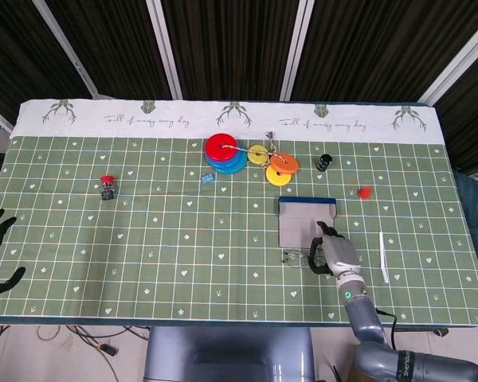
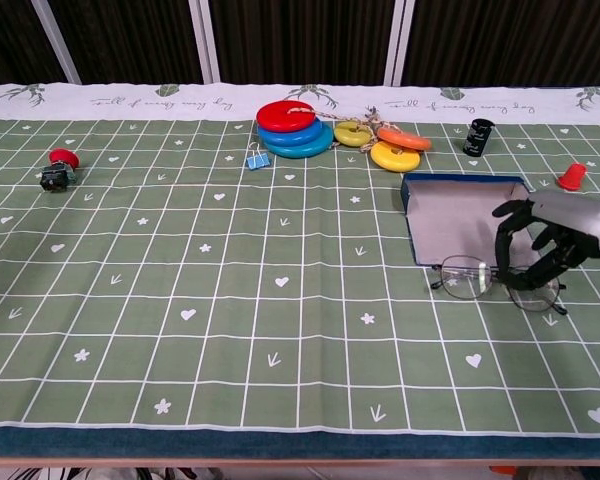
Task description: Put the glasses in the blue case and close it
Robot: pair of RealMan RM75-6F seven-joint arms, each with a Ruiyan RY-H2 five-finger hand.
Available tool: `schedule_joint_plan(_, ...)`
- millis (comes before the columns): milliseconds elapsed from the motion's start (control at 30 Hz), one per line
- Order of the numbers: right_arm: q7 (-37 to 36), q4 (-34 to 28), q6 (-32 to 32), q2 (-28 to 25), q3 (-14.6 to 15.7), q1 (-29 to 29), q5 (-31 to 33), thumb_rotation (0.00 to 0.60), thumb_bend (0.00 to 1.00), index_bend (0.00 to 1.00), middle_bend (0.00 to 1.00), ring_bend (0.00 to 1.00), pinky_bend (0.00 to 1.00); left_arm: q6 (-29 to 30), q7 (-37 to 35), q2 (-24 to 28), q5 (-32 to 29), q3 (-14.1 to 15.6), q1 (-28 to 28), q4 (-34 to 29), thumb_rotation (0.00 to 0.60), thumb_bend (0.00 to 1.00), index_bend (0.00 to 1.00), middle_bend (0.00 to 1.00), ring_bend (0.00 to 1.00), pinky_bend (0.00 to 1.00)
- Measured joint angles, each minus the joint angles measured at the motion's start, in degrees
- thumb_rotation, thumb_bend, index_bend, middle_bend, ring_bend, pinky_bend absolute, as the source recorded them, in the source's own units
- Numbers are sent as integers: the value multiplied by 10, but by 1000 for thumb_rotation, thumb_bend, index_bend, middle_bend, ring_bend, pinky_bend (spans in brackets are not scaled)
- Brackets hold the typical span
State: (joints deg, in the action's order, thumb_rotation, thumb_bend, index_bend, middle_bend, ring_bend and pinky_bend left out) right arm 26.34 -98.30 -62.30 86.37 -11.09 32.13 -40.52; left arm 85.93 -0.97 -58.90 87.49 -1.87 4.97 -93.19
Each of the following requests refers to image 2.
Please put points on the red emergency stop button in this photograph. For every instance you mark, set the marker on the red emergency stop button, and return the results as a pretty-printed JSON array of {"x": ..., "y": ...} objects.
[{"x": 63, "y": 157}]

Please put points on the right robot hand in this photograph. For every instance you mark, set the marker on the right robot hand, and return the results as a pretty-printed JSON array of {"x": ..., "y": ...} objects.
[{"x": 570, "y": 220}]

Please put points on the red plastic cap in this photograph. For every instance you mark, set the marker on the red plastic cap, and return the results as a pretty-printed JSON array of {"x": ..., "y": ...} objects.
[{"x": 572, "y": 177}]

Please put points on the dark blue under cloth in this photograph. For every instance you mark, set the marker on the dark blue under cloth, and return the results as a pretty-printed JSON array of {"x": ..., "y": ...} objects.
[{"x": 300, "y": 445}]

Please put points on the blue binder clip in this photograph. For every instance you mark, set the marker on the blue binder clip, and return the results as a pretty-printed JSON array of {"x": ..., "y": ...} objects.
[{"x": 258, "y": 161}]

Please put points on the green grid tablecloth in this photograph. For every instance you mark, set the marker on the green grid tablecloth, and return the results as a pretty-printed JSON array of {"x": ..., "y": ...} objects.
[{"x": 230, "y": 300}]

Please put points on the thin-framed eyeglasses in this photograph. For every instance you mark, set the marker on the thin-framed eyeglasses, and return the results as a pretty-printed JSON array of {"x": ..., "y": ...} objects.
[{"x": 460, "y": 277}]

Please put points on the blue glasses case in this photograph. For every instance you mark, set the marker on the blue glasses case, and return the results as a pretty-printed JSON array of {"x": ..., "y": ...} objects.
[{"x": 455, "y": 220}]

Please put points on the black cylinder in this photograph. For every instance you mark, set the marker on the black cylinder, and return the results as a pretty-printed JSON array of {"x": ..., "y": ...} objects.
[{"x": 477, "y": 137}]

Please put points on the grey metal support bar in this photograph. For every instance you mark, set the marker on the grey metal support bar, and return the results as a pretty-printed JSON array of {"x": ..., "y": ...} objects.
[
  {"x": 204, "y": 40},
  {"x": 55, "y": 40},
  {"x": 399, "y": 40}
]

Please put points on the dark pleated curtain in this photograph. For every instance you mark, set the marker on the dark pleated curtain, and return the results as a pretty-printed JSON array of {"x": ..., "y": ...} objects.
[{"x": 300, "y": 40}]

